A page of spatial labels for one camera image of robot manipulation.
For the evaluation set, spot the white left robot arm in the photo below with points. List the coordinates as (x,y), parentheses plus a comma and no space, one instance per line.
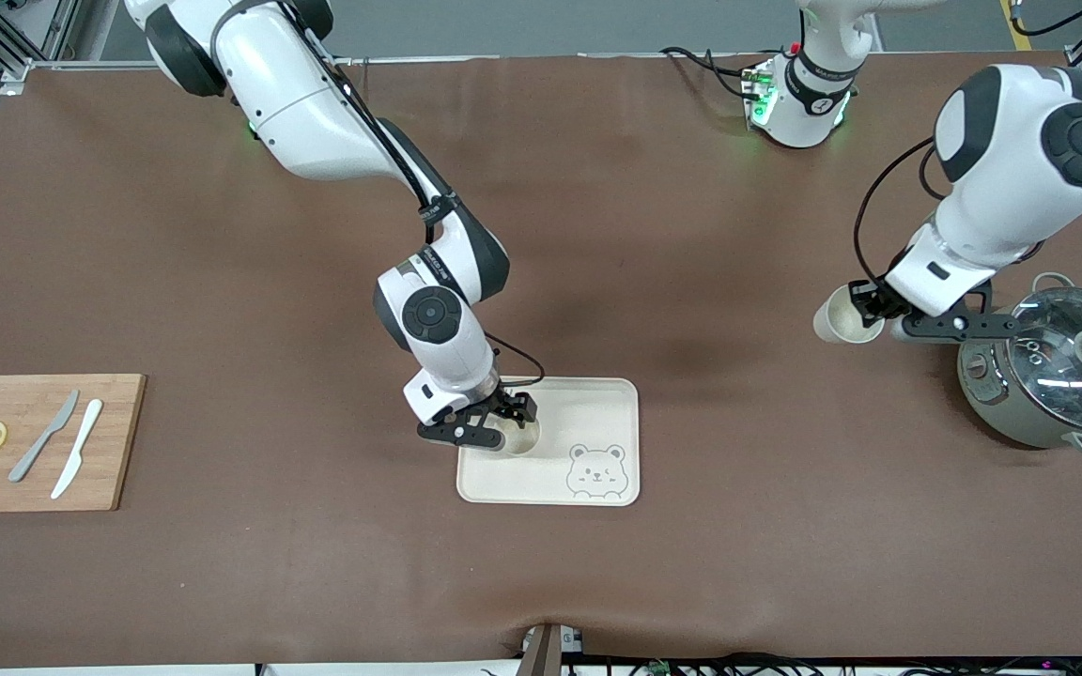
(1011,188)

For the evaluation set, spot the bamboo cutting board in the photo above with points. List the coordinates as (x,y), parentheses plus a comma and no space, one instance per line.
(100,469)

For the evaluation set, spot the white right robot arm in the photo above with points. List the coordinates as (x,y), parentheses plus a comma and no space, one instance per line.
(316,122)

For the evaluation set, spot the white IKEA cup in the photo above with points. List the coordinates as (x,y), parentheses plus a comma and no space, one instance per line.
(520,439)
(837,324)

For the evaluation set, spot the cream bear print tray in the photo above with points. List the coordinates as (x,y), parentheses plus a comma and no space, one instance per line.
(597,413)

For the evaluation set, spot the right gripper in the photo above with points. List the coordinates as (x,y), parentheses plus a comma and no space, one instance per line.
(507,406)

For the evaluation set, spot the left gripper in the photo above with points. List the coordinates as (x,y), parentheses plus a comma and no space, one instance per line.
(876,302)

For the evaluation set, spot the grey-green cooking pot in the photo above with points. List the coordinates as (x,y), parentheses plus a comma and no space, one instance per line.
(987,394)

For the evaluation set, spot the grey plastic knife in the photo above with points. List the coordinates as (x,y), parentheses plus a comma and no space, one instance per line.
(45,437)

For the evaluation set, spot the aluminium frame profile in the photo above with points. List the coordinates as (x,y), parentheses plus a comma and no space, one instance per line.
(10,42)

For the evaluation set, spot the white plastic knife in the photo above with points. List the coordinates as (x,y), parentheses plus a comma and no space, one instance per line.
(79,451)

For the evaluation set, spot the metal table edge clamp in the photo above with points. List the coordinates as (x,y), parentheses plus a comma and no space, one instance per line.
(548,650)

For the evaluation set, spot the glass pot lid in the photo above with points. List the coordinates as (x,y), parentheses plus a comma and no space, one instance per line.
(1067,376)

